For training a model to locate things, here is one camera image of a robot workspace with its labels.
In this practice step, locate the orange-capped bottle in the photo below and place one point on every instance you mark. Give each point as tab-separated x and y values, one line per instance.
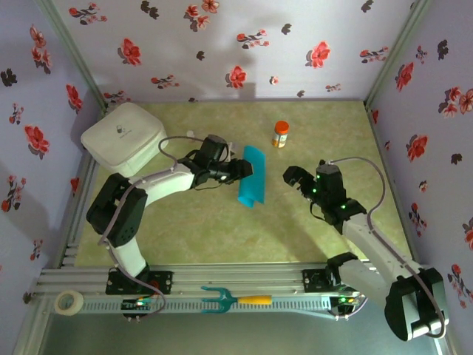
281	135

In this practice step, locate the white square lidded box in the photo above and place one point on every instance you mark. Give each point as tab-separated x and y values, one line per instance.
118	137

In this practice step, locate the aluminium corner post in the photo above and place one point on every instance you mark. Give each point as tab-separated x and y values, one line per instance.
76	55
395	55

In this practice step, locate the teal cloth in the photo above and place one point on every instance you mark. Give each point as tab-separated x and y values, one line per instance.
255	177

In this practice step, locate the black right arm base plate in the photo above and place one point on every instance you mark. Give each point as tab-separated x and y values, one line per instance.
314	281

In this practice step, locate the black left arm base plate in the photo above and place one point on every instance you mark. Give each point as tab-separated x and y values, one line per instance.
162	283

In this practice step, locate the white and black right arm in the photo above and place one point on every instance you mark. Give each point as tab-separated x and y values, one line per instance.
369	240

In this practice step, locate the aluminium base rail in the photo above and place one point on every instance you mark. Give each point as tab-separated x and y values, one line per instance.
236	275

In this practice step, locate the white tape roll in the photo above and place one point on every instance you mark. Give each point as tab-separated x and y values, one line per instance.
68	302

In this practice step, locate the aluminium side rail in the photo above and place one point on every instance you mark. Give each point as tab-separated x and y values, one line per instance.
72	247
393	185

